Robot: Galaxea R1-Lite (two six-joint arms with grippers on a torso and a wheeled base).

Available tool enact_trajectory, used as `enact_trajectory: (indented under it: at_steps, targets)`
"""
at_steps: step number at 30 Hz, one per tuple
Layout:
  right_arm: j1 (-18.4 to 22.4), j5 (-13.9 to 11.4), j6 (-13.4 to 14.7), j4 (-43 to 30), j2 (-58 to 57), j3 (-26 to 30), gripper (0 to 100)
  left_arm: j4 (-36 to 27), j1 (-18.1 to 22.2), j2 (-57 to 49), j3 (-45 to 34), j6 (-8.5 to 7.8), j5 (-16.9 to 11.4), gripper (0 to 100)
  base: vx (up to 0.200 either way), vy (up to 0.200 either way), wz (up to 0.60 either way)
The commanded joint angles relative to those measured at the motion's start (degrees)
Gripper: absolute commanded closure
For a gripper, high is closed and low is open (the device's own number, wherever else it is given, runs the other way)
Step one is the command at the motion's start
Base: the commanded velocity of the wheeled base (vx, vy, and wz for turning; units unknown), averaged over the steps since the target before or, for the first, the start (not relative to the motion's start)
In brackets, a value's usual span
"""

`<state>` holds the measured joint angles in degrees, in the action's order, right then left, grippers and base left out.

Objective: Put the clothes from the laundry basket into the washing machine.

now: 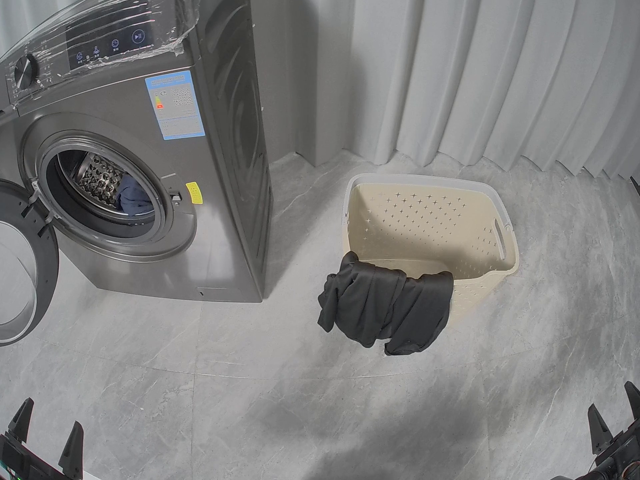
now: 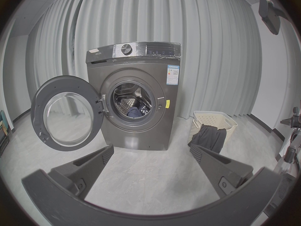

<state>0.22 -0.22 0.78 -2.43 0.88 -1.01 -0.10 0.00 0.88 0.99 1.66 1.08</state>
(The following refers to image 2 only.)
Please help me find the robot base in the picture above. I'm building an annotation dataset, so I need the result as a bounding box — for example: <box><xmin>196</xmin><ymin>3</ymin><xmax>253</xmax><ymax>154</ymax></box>
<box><xmin>263</xmin><ymin>147</ymin><xmax>301</xmax><ymax>219</ymax></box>

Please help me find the heap of dark clothes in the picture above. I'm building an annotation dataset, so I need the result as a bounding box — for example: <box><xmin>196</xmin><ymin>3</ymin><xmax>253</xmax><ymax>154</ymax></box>
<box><xmin>127</xmin><ymin>104</ymin><xmax>150</xmax><ymax>118</ymax></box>

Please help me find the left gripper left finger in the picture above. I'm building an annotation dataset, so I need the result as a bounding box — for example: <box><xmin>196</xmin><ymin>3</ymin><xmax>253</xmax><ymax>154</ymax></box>
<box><xmin>48</xmin><ymin>145</ymin><xmax>115</xmax><ymax>200</ymax></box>

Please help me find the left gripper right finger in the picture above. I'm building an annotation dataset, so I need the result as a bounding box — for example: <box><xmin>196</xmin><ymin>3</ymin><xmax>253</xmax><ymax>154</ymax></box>
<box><xmin>190</xmin><ymin>144</ymin><xmax>253</xmax><ymax>194</ymax></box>

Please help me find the framed picture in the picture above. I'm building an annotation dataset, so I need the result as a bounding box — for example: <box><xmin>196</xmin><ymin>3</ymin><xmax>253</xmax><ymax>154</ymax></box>
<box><xmin>0</xmin><ymin>110</ymin><xmax>11</xmax><ymax>158</ymax></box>

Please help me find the washing machine door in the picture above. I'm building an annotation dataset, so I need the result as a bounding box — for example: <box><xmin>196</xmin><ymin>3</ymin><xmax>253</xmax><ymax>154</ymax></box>
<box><xmin>30</xmin><ymin>75</ymin><xmax>109</xmax><ymax>153</ymax></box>

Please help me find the white curtain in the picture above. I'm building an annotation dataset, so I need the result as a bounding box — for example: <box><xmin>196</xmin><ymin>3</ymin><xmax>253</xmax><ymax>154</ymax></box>
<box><xmin>25</xmin><ymin>0</ymin><xmax>263</xmax><ymax>120</ymax></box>

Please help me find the cream laundry basket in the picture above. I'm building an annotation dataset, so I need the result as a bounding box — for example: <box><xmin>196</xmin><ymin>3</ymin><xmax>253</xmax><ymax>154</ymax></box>
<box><xmin>187</xmin><ymin>111</ymin><xmax>238</xmax><ymax>151</ymax></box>

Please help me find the black garment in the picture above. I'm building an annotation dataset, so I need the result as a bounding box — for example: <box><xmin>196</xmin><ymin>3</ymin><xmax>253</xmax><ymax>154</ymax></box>
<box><xmin>188</xmin><ymin>124</ymin><xmax>227</xmax><ymax>154</ymax></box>

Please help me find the grey washing machine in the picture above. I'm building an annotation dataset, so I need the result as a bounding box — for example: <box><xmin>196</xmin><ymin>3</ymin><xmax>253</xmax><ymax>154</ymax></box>
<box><xmin>85</xmin><ymin>41</ymin><xmax>183</xmax><ymax>151</ymax></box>

